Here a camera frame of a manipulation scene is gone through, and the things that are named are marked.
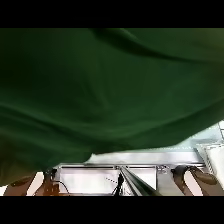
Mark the dark green T-shirt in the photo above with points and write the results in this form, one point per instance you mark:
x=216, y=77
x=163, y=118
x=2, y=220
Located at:
x=100, y=93

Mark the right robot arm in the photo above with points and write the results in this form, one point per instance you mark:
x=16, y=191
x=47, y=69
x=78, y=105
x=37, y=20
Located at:
x=196, y=181

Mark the silver frame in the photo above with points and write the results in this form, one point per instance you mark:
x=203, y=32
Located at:
x=140, y=185

